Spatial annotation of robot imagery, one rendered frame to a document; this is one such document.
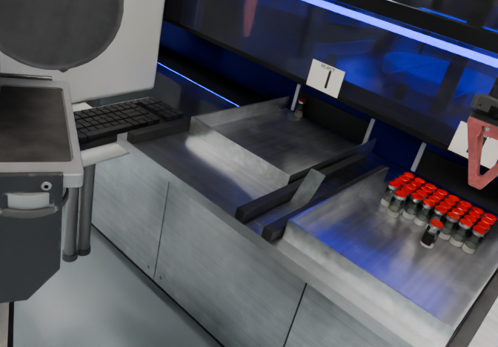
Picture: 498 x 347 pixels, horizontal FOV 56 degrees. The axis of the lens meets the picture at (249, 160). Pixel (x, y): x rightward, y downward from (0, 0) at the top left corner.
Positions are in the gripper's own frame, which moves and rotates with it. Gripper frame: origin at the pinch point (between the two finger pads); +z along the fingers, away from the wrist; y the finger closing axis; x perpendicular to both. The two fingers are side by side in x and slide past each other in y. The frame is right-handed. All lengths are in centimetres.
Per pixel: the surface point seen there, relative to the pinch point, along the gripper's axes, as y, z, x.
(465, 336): 2.8, 19.2, -6.4
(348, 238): 10.3, 19.5, 14.4
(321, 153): 32.5, 16.0, 34.4
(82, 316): 27, 104, 94
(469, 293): 15.0, 19.3, -4.0
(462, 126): 35.6, 0.0, 10.9
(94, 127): 3, 25, 73
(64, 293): 28, 104, 106
